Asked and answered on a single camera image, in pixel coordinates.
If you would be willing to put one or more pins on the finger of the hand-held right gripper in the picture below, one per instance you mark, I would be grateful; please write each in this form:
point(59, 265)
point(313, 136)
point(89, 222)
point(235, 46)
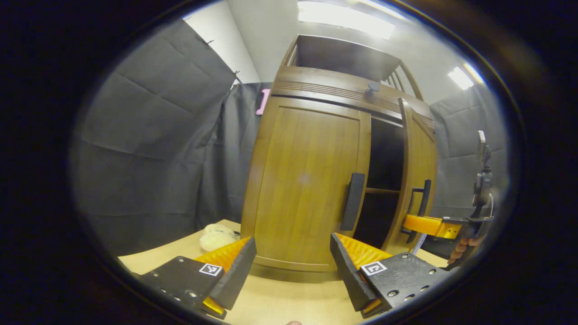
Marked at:
point(429, 225)

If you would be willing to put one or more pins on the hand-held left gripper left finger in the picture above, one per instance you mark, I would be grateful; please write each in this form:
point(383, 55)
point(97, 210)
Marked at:
point(235, 280)

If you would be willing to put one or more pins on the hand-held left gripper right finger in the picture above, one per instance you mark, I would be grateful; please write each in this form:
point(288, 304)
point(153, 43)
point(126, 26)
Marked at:
point(350, 280)

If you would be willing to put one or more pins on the wooden shoe cabinet door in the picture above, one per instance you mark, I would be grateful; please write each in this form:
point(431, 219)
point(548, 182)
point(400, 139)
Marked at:
point(298, 180)
point(423, 153)

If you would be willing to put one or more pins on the wooden double-door shoe cabinet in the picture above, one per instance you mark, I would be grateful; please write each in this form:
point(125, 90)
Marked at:
point(316, 85)

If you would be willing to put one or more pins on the wooden cabinet shelf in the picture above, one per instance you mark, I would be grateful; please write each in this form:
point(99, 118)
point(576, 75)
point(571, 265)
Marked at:
point(381, 191)

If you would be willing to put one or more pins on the white plush toy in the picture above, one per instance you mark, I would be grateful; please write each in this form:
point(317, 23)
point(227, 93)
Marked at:
point(217, 237)

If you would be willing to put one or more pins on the small ceiling light panel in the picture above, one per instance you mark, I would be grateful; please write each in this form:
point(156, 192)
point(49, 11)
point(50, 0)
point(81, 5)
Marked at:
point(460, 77)

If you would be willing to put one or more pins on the black round drawer knob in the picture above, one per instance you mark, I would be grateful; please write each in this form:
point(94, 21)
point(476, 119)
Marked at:
point(373, 86)

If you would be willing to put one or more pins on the black backdrop cloth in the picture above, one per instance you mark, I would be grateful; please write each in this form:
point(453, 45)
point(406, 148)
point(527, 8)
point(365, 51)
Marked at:
point(149, 149)

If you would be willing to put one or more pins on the pink plastic object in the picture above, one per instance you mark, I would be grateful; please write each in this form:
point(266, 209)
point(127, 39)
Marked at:
point(263, 101)

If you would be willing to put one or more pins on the large ceiling light panel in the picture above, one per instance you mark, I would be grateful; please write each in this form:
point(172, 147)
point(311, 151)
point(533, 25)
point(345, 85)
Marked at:
point(345, 18)

